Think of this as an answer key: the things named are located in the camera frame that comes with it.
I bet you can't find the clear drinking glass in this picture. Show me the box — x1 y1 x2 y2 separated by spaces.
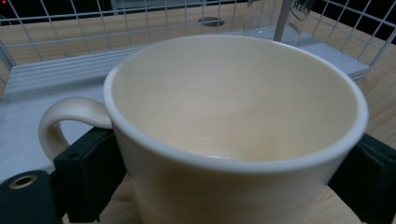
285 0 314 46

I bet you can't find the white wire dish rack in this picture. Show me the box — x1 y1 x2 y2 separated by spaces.
0 0 396 94

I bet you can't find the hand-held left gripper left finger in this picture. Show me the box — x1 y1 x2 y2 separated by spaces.
52 127 128 224

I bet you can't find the cream ceramic cup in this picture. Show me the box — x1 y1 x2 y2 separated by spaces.
37 34 370 224

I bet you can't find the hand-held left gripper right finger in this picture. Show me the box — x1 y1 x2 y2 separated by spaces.
327 133 396 224

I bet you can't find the dark round table grommet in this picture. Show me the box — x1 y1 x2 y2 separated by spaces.
197 16 226 28

